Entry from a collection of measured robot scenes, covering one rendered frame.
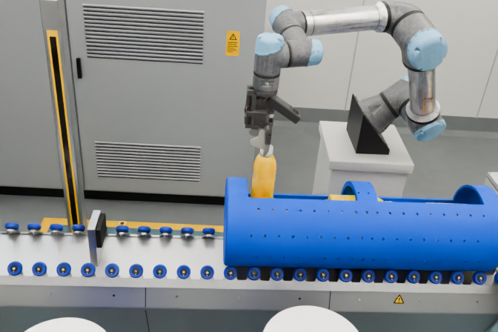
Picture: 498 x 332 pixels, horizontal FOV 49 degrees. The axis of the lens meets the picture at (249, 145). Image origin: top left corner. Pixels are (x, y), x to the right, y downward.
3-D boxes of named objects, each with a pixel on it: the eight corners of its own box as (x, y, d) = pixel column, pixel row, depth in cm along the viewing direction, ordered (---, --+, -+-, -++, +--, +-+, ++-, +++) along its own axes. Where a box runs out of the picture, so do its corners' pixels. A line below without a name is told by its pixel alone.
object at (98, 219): (96, 246, 187) (93, 210, 179) (108, 246, 187) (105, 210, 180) (90, 266, 179) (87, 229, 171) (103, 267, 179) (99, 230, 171)
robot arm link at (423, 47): (427, 107, 208) (425, 3, 164) (448, 137, 199) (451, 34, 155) (399, 121, 209) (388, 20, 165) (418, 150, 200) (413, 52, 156)
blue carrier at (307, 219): (222, 233, 196) (226, 161, 185) (459, 239, 202) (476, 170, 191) (223, 284, 170) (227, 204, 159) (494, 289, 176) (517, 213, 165)
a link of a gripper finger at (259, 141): (248, 155, 164) (250, 126, 160) (267, 155, 164) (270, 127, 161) (248, 158, 161) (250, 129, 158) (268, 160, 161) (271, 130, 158)
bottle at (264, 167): (249, 206, 173) (253, 156, 163) (251, 193, 179) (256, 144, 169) (271, 209, 172) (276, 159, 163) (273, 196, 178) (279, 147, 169)
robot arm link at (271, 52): (291, 40, 146) (261, 41, 143) (287, 78, 151) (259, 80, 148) (280, 30, 152) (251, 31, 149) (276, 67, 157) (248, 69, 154)
